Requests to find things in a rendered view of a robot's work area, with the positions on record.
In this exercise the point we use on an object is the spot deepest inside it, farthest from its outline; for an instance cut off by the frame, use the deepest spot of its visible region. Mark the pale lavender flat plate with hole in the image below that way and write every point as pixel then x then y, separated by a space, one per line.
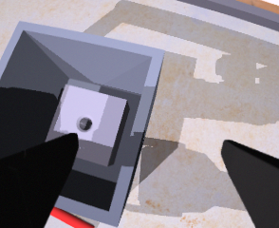
pixel 108 115

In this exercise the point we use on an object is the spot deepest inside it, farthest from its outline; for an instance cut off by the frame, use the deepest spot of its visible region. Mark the red peg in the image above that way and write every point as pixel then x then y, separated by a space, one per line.
pixel 70 219

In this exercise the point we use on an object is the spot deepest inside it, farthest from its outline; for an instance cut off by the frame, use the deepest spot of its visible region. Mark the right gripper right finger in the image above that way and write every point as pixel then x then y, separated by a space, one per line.
pixel 255 176

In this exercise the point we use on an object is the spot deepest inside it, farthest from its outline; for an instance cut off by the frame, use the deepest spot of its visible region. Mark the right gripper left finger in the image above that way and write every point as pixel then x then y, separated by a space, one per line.
pixel 32 180

